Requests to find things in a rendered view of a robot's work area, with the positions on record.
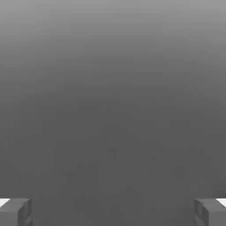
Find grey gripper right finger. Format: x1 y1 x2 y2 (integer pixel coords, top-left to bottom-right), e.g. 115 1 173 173
193 198 226 226

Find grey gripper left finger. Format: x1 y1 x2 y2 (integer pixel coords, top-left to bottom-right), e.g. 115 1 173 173
0 198 33 226

